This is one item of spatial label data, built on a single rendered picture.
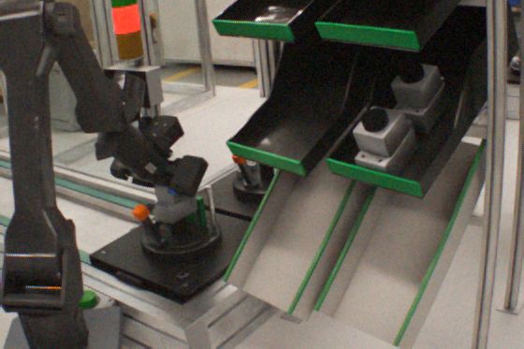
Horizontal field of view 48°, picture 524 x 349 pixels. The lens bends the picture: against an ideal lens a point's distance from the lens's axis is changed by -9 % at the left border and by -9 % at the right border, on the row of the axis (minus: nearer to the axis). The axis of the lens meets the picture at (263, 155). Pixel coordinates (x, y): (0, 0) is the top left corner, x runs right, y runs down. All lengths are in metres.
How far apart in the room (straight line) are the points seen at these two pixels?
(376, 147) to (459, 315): 0.45
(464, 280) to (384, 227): 0.34
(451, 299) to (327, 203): 0.33
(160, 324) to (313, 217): 0.27
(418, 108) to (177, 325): 0.45
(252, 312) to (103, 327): 0.34
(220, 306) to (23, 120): 0.43
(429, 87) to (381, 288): 0.26
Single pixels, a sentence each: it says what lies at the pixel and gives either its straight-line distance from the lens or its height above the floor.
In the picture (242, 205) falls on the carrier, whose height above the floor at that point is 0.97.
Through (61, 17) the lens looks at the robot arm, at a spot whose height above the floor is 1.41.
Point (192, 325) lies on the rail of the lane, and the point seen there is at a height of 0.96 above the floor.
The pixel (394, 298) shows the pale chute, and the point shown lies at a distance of 0.80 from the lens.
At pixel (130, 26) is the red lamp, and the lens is 1.19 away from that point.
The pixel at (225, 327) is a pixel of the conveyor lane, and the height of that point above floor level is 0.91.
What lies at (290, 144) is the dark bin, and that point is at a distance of 0.80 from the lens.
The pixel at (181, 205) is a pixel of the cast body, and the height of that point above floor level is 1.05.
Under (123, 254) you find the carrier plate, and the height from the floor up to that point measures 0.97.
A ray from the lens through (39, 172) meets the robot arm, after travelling 0.68.
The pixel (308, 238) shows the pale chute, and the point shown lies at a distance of 0.88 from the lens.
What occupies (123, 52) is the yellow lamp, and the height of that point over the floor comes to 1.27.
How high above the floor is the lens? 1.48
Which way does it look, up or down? 21 degrees down
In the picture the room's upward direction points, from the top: 6 degrees counter-clockwise
